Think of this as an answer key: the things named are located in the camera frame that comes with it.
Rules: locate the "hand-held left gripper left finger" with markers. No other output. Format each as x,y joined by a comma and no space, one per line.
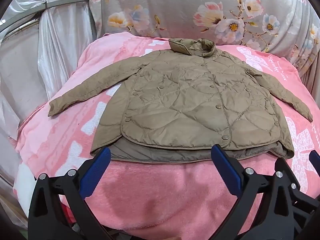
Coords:
96,172

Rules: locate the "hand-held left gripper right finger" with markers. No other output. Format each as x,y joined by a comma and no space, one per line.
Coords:
226,172

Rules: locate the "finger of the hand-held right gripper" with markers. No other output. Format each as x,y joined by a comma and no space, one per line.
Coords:
315,158
291,176

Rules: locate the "tan quilted jacket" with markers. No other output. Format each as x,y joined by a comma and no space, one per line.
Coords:
187,100

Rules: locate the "pink printed blanket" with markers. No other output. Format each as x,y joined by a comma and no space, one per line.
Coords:
155,192

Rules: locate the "white satin curtain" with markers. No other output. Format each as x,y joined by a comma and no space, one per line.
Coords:
62,45

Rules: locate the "grey floral blanket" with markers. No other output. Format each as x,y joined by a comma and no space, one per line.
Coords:
175,10

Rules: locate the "curved metal rail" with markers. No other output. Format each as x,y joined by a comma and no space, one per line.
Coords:
65,2

